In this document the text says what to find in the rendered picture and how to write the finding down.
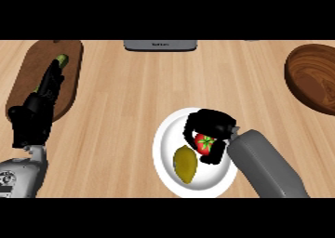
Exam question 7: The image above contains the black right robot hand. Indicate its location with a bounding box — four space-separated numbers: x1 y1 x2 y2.
182 108 240 165

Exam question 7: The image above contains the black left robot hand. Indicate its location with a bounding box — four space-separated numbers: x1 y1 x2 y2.
8 58 67 149

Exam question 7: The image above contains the red tomato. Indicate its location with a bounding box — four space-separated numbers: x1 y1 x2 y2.
194 133 219 156

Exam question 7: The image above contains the white plate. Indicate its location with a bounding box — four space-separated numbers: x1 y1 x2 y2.
152 107 240 199

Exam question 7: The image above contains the brown wooden bowl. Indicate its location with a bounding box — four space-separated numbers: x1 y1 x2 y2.
284 44 335 117

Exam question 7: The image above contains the yellow-green mango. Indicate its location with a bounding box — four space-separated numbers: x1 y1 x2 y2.
172 145 200 185

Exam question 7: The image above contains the brown wooden cutting board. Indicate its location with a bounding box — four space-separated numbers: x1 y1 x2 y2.
5 40 86 123

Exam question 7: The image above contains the green vegetable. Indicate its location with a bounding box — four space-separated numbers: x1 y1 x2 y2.
33 54 70 93

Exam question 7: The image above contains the grey appliance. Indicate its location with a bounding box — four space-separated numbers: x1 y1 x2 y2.
123 40 200 52

